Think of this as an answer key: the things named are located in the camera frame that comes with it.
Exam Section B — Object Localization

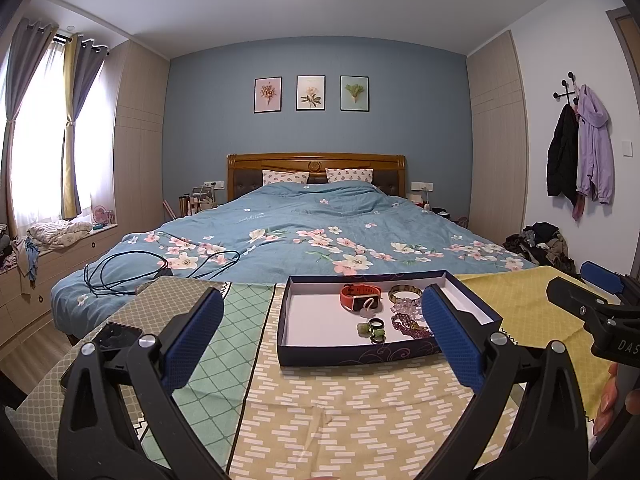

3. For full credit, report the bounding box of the dark red beaded bracelet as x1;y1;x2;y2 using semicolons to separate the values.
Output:
389;311;435;340

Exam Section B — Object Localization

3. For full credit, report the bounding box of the clear crystal bead bracelet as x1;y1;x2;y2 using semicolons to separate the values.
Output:
390;298;426;316

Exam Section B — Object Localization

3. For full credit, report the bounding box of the right hand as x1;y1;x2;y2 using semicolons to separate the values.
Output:
593;363;640;436

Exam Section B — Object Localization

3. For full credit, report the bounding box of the pile of dark clothes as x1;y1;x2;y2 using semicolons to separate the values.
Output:
502;222;576;276

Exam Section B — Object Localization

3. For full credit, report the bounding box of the purple hanging jacket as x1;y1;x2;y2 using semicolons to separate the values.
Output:
573;84;614;222

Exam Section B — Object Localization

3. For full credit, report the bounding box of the black hanging jacket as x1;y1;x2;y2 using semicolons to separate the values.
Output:
547;104;578;206

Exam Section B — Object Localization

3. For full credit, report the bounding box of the patchwork patterned bed cloth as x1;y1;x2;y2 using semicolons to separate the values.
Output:
6;268;610;479

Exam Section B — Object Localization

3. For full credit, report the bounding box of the beige wardrobe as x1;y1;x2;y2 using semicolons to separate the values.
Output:
466;30;528;244

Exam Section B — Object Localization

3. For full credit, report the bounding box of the gold amber bangle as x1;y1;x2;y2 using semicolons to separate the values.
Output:
388;284;422;304

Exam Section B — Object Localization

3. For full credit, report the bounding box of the crumpled blanket on window seat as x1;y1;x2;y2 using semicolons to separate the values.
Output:
27;220;93;249

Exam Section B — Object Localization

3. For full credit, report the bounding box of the orange smart watch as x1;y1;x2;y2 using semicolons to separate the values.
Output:
340;284;382;312

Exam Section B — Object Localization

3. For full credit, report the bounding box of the dark blue shallow box tray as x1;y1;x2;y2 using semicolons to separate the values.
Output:
277;270;502;367

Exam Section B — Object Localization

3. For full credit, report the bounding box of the left nightstand clutter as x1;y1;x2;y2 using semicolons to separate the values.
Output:
163;181;224;220

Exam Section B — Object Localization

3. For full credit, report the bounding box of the blue floral duvet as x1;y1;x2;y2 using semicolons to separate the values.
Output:
51;181;530;338

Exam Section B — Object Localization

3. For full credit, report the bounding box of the wooden bed headboard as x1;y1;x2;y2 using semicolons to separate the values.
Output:
227;153;407;202

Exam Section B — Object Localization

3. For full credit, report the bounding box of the left patterned pillow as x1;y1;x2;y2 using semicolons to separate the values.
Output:
262;170;309;185

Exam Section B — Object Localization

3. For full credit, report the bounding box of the patterned pillow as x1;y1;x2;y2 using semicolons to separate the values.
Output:
326;168;373;183
262;170;309;185

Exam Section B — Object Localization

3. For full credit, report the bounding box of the right patterned pillow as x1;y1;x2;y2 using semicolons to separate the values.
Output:
326;168;373;183

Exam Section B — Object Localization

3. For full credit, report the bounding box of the green leaf framed picture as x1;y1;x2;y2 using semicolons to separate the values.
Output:
341;75;370;113

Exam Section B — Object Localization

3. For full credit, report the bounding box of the white flower framed picture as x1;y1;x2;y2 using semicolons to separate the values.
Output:
296;75;326;110

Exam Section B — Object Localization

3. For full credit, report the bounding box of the pink flower framed picture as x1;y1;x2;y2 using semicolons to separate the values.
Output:
254;76;282;114

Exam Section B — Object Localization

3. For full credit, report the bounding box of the grey and yellow right curtain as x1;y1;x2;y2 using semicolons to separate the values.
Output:
60;32;111;221

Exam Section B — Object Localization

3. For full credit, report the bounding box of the grey and yellow curtain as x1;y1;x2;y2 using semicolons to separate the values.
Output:
1;18;58;237
60;32;111;221

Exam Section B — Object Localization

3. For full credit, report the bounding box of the grey and yellow left curtain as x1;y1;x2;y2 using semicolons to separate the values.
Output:
1;18;58;237

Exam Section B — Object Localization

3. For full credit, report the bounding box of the white wall light switch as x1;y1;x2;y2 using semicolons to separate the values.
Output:
622;141;634;157

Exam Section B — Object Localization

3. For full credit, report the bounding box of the black charging cable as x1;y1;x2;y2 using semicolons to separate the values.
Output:
82;248;242;297

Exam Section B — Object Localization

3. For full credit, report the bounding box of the black wall coat hook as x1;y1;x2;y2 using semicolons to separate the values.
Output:
552;72;579;106

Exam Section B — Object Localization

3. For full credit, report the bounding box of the white wall socket right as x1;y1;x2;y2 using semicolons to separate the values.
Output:
411;181;434;192

